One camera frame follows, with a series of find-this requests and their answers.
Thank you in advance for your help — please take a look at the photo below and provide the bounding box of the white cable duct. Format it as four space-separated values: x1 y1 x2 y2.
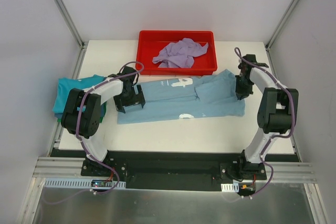
220 183 239 193
45 178 126 190

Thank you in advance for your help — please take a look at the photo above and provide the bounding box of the dark blue folded t-shirt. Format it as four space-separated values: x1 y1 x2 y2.
54 113 104 119

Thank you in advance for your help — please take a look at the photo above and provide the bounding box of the red plastic bin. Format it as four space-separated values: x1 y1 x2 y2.
136 30 217 76

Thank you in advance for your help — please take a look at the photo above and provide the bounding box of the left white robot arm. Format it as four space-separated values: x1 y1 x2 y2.
61 61 145 176

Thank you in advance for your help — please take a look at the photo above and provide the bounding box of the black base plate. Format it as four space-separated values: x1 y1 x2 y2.
49 148 271 190

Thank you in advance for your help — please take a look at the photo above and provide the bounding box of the aluminium front rail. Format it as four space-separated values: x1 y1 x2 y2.
33 157 317 184

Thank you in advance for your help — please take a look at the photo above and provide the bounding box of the left white cable duct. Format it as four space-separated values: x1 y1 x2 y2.
45 178 126 190

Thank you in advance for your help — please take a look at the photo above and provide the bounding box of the right aluminium frame post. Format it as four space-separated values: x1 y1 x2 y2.
265 0 301 51

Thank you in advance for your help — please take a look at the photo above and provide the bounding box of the right white cable duct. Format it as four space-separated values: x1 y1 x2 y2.
220 183 239 193

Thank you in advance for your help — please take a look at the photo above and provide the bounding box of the lavender t-shirt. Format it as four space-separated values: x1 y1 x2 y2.
152 38 209 69

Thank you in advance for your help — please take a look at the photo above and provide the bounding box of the light blue t-shirt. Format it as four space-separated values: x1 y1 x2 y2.
117 69 245 124

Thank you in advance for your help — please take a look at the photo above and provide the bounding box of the left aluminium frame post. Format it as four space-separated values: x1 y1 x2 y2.
39 0 89 49

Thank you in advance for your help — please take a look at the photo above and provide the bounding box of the aluminium frame post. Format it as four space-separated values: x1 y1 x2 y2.
39 0 89 49
265 0 301 51

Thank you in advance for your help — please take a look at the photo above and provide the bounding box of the teal folded t-shirt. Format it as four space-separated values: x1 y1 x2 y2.
53 74 105 114

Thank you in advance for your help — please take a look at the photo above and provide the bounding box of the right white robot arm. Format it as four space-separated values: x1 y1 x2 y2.
235 48 299 179

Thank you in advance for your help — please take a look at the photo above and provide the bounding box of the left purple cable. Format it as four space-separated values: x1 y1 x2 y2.
75 61 144 163

